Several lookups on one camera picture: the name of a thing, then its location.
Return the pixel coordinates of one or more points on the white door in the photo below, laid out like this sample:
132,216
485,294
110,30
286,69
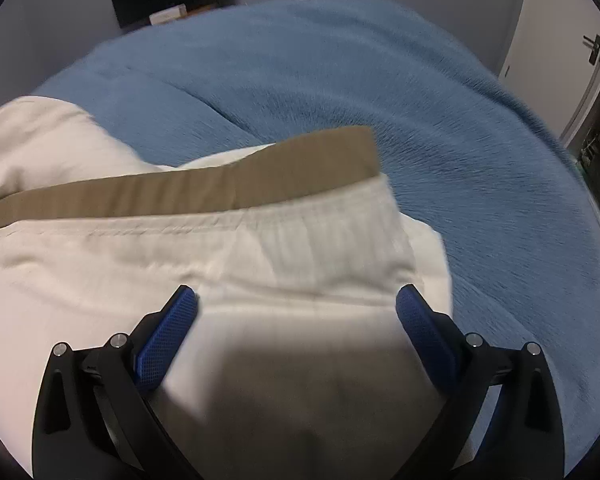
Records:
550,25

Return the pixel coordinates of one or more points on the cluttered dark shelf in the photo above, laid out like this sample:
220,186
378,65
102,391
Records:
597,155

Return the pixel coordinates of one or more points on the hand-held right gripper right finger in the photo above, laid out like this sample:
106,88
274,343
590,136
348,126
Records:
427,335

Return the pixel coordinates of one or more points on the cream hooded puffer jacket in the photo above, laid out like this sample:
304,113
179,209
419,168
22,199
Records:
230,260

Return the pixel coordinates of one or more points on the blue fleece blanket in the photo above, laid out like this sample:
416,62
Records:
380,85

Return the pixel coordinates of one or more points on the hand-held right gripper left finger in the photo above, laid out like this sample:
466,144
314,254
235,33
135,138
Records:
165,340

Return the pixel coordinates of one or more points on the small white box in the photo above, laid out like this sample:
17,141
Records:
167,14

